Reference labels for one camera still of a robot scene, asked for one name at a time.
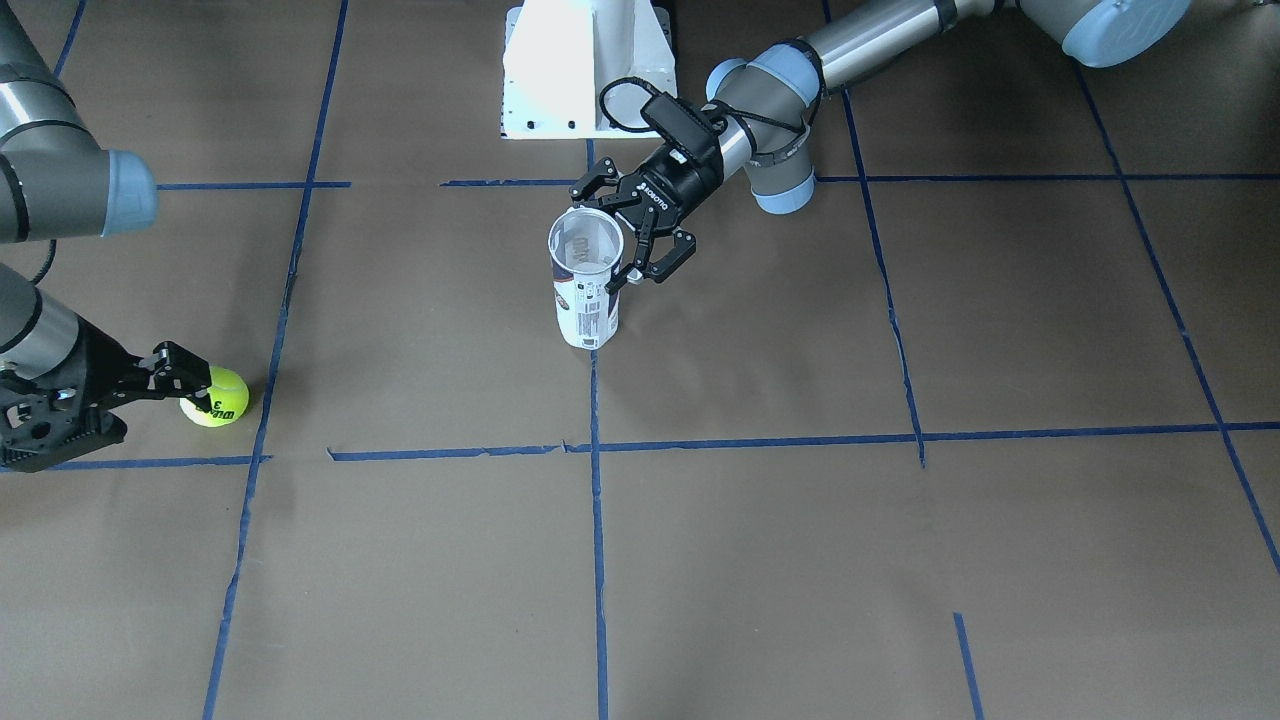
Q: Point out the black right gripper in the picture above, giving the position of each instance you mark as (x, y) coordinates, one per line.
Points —
(97, 372)

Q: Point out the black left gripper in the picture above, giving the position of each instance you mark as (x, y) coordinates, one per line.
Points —
(682, 180)

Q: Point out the clear plastic tennis ball can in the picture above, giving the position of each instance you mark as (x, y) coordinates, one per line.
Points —
(585, 247)

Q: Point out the yellow Wilson tennis ball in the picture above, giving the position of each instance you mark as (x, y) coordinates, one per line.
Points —
(229, 397)

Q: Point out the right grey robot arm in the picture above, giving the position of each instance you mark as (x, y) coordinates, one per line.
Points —
(56, 182)

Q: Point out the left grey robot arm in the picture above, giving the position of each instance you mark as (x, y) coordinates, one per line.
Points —
(757, 117)

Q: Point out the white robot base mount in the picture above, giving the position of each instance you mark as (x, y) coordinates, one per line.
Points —
(559, 55)

